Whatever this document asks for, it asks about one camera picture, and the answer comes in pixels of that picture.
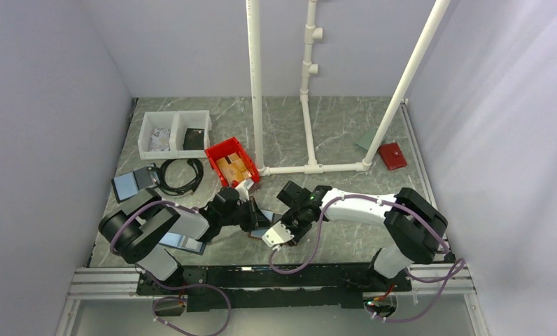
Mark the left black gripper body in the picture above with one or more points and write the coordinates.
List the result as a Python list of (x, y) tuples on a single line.
[(242, 215)]

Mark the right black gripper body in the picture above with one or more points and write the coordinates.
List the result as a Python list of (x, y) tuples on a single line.
[(297, 225)]

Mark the brown leather card holder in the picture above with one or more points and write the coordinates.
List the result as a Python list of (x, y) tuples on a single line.
[(271, 217)]

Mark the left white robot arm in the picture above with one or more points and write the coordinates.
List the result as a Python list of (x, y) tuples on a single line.
[(135, 228)]

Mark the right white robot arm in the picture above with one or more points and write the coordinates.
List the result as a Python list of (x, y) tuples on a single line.
[(415, 226)]

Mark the blue card holder open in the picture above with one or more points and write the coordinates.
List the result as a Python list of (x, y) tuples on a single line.
[(183, 243)]

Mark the black card in tray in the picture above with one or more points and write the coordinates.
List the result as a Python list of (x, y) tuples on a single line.
[(194, 139)]

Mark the patterned card in tray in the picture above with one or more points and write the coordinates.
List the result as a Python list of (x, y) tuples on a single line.
[(160, 140)]

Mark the green card holder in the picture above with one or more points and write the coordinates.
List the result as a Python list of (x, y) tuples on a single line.
[(365, 141)]

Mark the grey blue card holder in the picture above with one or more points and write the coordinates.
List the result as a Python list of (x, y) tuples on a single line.
[(129, 184)]

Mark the red card holder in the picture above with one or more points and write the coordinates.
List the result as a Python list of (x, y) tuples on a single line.
[(392, 156)]

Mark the brown items in bin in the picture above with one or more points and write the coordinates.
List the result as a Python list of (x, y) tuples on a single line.
[(233, 169)]

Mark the red plastic bin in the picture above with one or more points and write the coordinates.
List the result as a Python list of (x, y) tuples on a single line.
[(227, 147)]

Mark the white divided tray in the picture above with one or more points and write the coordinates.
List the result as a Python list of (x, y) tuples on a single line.
[(177, 122)]

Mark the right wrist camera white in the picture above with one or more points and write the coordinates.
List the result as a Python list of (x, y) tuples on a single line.
[(277, 234)]

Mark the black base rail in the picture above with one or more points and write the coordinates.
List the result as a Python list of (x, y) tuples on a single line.
[(346, 285)]

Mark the white PVC pipe frame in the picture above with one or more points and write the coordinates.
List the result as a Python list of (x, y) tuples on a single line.
[(342, 47)]

